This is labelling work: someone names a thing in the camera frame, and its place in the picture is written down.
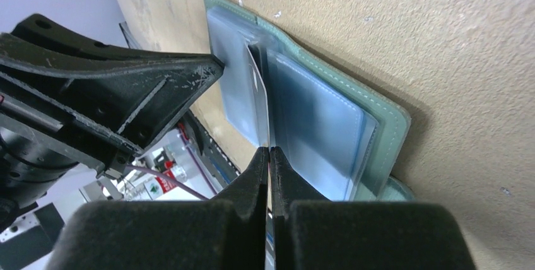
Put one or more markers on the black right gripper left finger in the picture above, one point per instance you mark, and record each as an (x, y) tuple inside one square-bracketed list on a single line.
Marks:
[(225, 232)]

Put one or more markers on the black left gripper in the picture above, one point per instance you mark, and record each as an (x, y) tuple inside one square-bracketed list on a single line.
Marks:
[(69, 100)]

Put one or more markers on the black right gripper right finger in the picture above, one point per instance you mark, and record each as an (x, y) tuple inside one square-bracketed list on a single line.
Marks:
[(312, 232)]

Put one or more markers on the green card holder wallet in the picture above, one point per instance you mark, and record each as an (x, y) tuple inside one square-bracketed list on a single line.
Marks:
[(340, 135)]

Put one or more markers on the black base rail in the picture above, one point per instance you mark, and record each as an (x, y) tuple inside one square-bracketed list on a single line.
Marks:
[(215, 164)]

